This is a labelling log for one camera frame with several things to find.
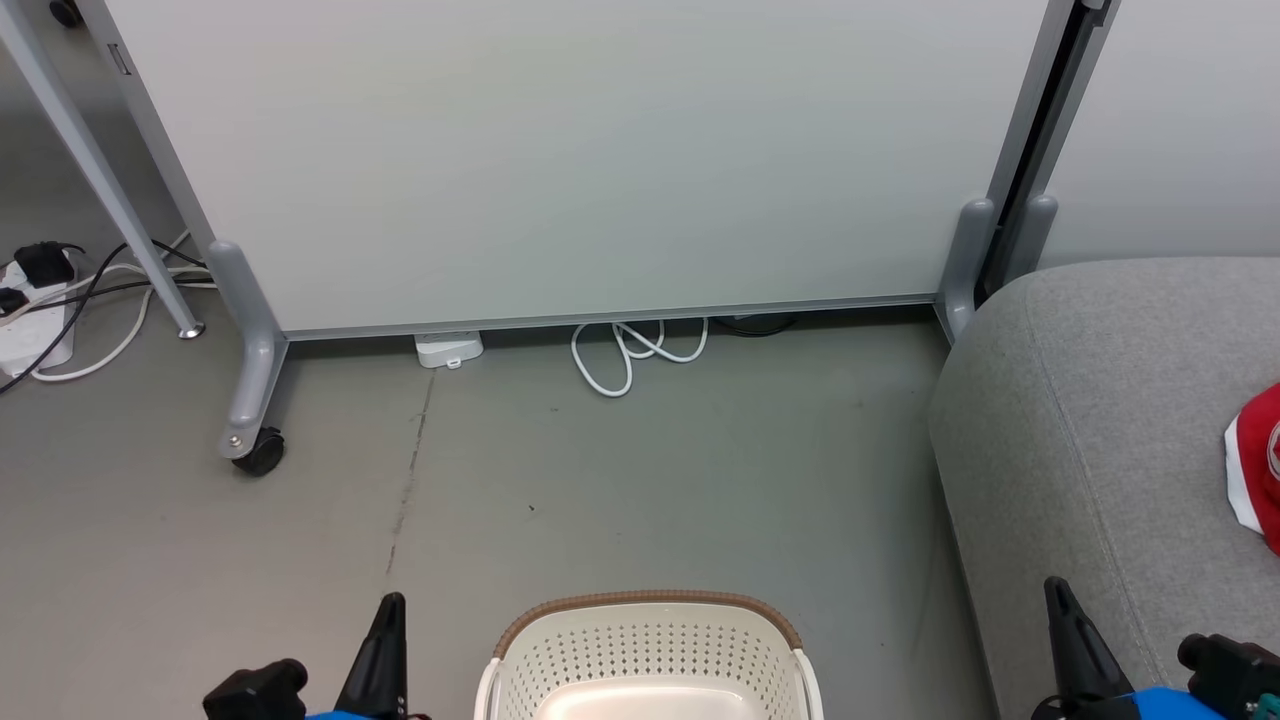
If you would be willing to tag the grey metal table leg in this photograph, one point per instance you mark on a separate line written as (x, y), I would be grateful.
(90, 170)

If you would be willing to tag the black caster wheel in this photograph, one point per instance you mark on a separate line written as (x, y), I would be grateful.
(262, 452)
(68, 12)

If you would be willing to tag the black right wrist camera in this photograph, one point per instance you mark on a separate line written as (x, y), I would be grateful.
(1235, 675)

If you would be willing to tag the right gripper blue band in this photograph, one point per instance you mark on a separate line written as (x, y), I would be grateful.
(1170, 705)

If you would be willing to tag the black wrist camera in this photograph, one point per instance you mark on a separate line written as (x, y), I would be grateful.
(1235, 675)
(255, 692)

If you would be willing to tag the cream perforated laundry basket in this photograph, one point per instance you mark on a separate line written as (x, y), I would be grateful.
(650, 640)

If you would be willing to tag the white power adapter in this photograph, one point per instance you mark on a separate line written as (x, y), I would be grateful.
(450, 348)

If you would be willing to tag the white partition panel grey frame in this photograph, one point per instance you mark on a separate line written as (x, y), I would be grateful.
(600, 150)
(1180, 120)

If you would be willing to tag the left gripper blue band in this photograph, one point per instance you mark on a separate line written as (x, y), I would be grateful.
(325, 717)

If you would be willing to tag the black power plug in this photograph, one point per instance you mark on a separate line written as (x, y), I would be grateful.
(45, 265)
(12, 301)

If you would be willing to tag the red garment white band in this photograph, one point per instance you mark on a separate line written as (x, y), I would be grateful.
(1262, 410)

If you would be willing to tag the grey fabric sofa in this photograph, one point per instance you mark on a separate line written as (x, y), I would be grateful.
(1100, 400)

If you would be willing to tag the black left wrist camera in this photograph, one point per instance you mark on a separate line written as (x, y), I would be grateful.
(255, 692)

